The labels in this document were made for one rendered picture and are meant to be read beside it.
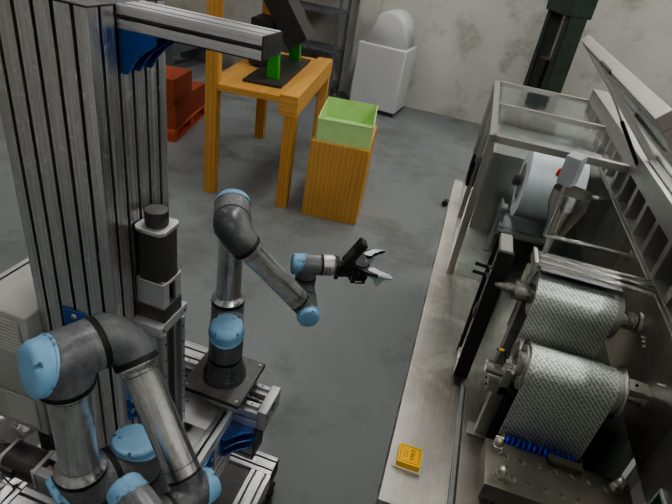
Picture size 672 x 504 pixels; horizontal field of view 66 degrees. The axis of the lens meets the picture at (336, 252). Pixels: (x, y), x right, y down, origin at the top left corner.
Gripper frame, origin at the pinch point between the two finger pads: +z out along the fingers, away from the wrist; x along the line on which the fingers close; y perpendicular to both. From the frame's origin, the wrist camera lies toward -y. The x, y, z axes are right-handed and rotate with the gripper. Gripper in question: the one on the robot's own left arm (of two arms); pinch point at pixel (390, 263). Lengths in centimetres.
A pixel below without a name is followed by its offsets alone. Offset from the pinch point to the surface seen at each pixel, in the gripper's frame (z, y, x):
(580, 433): 43, 2, 66
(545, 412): 33, 0, 61
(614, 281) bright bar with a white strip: 56, -27, 34
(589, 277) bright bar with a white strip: 49, -26, 32
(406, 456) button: -2, 23, 61
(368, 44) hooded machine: 121, 113, -601
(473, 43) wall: 280, 96, -615
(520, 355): 25, -12, 50
